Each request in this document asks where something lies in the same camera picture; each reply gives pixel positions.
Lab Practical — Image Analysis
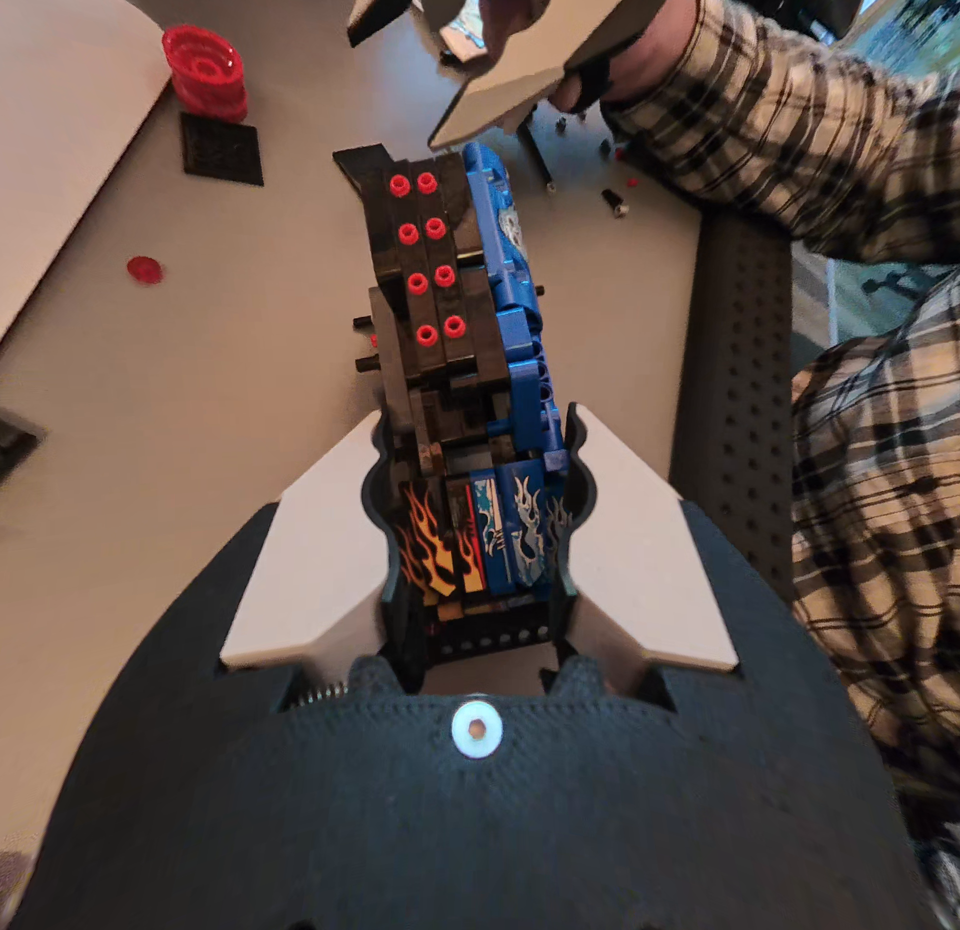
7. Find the white base board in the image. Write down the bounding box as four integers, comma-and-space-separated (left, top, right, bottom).
0, 0, 172, 339

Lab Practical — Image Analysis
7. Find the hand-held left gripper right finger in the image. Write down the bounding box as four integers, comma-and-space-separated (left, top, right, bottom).
543, 403, 740, 691

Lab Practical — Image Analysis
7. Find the grey desk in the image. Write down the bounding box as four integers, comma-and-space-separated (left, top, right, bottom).
0, 0, 702, 871

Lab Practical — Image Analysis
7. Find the long black axle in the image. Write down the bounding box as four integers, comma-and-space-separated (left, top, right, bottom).
516, 113, 558, 194

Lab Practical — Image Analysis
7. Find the person's right hand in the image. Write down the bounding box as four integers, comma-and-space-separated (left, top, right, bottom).
480, 0, 702, 117

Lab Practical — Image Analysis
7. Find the blue black brick toy truck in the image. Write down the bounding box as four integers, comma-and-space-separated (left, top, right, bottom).
332, 141, 575, 665

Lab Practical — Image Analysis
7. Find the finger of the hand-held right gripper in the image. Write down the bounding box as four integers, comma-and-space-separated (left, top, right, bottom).
347, 0, 451, 46
429, 0, 631, 151

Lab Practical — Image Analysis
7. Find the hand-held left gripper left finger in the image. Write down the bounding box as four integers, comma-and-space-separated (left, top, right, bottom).
219, 409, 421, 691

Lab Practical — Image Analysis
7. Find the person's plaid shirt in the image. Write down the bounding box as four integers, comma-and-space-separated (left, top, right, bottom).
791, 270, 960, 930

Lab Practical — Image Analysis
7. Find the black studded square plate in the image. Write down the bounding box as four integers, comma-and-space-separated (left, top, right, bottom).
178, 111, 265, 187

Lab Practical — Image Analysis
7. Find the person's right forearm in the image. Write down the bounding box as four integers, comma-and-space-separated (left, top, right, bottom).
600, 0, 960, 264

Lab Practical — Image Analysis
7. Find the red wheel hub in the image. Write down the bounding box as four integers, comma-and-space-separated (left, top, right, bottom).
161, 24, 249, 125

